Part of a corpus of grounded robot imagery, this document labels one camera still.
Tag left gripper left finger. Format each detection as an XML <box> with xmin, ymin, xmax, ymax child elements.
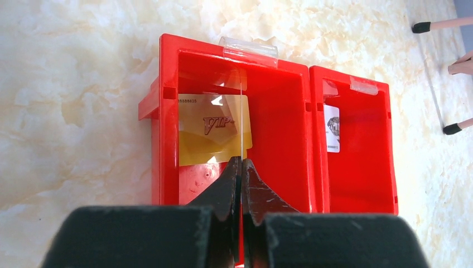
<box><xmin>42</xmin><ymin>157</ymin><xmax>242</xmax><ymax>267</ymax></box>

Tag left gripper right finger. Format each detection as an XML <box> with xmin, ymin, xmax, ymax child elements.
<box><xmin>242</xmin><ymin>159</ymin><xmax>428</xmax><ymax>267</ymax></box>

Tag gold card in bin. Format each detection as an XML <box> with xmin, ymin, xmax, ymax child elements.
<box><xmin>178</xmin><ymin>94</ymin><xmax>253</xmax><ymax>166</ymax></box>

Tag silver card in bin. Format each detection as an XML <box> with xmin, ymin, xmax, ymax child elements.
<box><xmin>324</xmin><ymin>104</ymin><xmax>340</xmax><ymax>153</ymax></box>

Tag red two-compartment bin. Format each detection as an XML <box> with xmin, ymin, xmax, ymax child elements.
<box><xmin>138</xmin><ymin>33</ymin><xmax>399</xmax><ymax>268</ymax></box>

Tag pink tripod stand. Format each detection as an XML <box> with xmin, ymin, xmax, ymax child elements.
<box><xmin>411</xmin><ymin>16</ymin><xmax>472</xmax><ymax>135</ymax></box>

